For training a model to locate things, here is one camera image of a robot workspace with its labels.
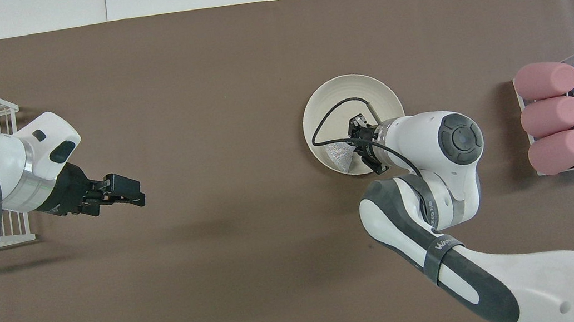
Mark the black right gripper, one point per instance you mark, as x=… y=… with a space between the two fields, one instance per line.
x=371 y=143

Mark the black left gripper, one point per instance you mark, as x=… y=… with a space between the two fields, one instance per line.
x=72 y=194

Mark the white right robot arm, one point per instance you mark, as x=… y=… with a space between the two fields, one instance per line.
x=430 y=141

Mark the round cream plate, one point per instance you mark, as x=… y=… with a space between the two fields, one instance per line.
x=384 y=96

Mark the brown table mat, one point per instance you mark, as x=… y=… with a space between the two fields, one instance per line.
x=225 y=80

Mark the pink plastic cup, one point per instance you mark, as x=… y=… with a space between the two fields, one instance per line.
x=544 y=80
x=558 y=152
x=550 y=116

